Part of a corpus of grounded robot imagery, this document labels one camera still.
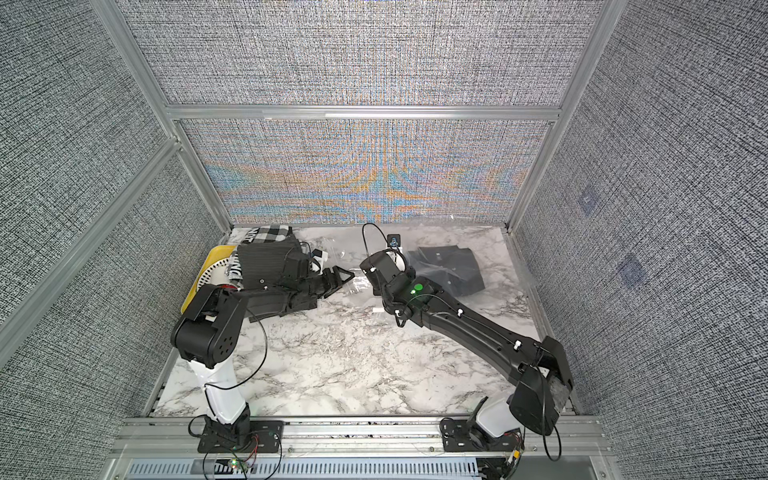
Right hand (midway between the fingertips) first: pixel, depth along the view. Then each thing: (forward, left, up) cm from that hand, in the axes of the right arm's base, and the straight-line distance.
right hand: (390, 263), depth 78 cm
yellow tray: (+22, +63, -23) cm, 71 cm away
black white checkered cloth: (+30, +46, -21) cm, 59 cm away
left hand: (+6, +11, -16) cm, 20 cm away
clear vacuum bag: (+16, -32, -25) cm, 43 cm away
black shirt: (+13, -22, -22) cm, 34 cm away
